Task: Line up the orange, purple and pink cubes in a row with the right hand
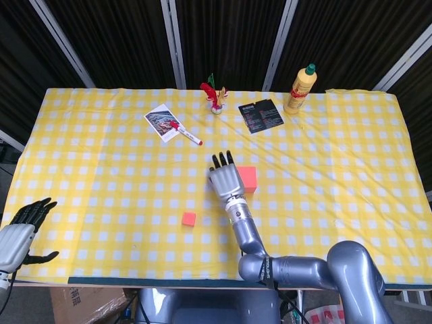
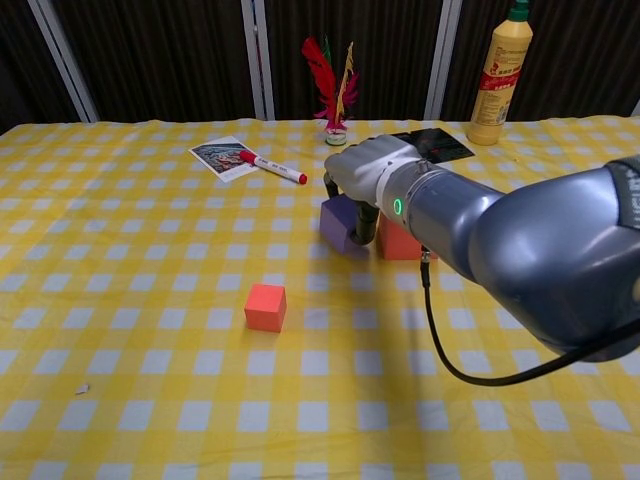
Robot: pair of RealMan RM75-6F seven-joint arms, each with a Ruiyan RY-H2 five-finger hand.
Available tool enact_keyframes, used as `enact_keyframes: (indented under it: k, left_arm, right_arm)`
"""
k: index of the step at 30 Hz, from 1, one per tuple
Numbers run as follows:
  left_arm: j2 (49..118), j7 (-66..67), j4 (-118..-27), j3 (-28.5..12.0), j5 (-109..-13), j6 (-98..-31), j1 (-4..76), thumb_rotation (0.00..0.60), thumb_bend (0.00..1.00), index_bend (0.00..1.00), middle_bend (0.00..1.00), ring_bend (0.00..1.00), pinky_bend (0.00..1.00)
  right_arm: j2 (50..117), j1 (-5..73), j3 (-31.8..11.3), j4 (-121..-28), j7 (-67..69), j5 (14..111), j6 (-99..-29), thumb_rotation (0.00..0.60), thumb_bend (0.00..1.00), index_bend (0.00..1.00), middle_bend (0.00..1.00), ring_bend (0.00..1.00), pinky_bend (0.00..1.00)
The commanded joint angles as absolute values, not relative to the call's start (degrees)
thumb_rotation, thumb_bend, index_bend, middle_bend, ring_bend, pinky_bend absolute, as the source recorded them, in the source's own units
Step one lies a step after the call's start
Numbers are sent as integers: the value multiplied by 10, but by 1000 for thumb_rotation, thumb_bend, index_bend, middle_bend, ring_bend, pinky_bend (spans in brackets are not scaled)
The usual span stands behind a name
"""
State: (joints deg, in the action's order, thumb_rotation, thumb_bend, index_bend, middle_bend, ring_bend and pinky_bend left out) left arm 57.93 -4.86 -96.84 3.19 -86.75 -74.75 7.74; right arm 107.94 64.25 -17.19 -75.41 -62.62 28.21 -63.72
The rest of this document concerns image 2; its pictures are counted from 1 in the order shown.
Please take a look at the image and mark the red white marker pen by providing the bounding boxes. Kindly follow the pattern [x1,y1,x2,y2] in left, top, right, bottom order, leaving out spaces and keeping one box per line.
[238,149,309,186]

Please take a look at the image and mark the small orange-pink cube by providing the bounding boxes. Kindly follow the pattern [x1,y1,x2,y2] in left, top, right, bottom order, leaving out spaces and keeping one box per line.
[243,283,288,333]

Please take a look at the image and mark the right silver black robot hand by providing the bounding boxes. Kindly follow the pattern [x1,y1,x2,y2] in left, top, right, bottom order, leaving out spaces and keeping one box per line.
[323,134,434,247]

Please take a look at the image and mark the yellow bottle green cap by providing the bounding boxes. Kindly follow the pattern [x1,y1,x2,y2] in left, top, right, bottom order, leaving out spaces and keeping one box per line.
[466,0,533,147]

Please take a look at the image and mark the grey metal frame post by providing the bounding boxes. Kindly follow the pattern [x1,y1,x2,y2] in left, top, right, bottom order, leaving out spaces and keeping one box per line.
[240,0,277,121]
[424,0,464,121]
[27,0,101,124]

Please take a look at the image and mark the purple cube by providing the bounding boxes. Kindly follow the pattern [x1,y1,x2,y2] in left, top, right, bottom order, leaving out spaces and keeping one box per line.
[319,194,371,254]

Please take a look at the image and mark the large pink cube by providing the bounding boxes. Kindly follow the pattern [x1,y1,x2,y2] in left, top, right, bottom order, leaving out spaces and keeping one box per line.
[375,212,439,262]

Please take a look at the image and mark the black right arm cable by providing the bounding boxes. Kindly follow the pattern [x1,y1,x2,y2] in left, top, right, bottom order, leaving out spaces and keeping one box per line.
[419,247,640,387]

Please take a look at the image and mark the black printed card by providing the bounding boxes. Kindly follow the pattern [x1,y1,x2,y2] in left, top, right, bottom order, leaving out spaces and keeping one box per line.
[387,127,475,164]

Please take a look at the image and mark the colourful feather shuttlecock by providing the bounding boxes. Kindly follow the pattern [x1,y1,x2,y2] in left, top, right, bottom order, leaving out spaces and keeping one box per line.
[300,34,361,147]

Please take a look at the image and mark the photo postcard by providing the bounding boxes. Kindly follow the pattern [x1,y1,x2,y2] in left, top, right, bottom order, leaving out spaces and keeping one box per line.
[188,135,261,184]

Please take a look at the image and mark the yellow white checkered tablecloth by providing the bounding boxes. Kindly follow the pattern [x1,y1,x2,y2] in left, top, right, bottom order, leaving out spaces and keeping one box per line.
[0,115,640,480]

